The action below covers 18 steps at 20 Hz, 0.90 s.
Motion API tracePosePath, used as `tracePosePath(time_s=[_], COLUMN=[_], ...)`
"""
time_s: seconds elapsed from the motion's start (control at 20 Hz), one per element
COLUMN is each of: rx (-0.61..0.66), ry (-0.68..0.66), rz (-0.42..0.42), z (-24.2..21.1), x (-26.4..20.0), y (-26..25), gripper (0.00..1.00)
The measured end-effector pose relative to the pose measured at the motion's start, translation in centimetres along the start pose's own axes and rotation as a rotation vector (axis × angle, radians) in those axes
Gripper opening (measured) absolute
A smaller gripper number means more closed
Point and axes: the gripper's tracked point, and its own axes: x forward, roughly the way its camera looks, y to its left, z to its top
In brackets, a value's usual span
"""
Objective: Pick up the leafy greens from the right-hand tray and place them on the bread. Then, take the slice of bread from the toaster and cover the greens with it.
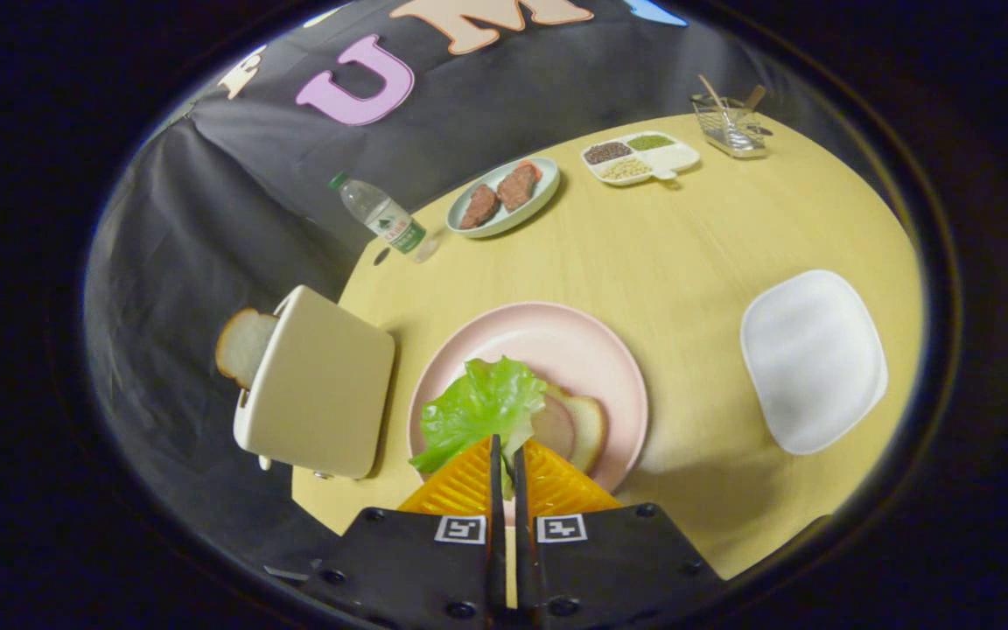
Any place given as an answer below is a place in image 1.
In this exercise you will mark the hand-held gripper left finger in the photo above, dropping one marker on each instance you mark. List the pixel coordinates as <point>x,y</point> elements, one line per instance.
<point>497,499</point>

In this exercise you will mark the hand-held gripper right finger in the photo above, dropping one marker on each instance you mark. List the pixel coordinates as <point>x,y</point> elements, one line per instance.
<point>521,503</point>

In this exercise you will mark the green lettuce leaf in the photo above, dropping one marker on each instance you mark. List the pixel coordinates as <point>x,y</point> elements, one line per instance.
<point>478,407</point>

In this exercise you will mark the toasted bread slice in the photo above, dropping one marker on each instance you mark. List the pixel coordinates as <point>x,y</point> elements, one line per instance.
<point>241,346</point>

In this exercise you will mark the pink ham slice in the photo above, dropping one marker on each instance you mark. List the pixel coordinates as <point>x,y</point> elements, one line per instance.
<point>552,429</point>

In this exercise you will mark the white bread slice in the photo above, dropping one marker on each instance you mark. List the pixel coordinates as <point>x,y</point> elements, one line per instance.
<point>590,429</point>

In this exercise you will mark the pink round plate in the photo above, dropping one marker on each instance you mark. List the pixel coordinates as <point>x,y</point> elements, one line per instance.
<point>556,341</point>

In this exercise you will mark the cream white toaster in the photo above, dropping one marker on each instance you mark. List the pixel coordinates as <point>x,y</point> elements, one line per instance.
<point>320,385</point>

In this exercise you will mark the brown meat patty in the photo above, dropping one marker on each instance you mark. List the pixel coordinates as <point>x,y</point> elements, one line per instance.
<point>479,207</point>
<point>517,185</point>

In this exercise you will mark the clear plastic water bottle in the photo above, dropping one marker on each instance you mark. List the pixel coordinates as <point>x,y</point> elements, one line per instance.
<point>381,217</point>

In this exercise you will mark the light blue plate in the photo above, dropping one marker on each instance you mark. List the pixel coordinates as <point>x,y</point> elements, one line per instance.
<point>548,188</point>

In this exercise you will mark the white square plate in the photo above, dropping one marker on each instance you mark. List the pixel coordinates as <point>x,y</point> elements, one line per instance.
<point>810,359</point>

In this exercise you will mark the orange tomato slice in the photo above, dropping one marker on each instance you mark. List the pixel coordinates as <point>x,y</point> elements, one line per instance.
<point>528,164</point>

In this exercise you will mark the pile of pale soybeans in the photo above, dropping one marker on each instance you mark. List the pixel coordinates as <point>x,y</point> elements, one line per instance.
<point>625,169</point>

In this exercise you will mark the pile of dark red beans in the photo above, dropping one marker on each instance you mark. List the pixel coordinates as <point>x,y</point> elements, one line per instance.
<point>607,152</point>

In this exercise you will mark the white divided dish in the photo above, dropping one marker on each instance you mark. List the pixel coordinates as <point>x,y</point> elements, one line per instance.
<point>675,157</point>

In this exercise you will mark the pile of green beans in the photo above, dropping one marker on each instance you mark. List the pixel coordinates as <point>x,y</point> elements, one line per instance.
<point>649,141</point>

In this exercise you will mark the clear glass utensil holder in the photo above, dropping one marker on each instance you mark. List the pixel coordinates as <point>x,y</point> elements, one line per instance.
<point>731,131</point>

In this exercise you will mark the light wooden utensil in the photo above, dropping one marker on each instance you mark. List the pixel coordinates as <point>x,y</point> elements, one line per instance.
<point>714,94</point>

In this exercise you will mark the dark wooden utensil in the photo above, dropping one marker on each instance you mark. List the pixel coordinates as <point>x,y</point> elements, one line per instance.
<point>755,96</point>

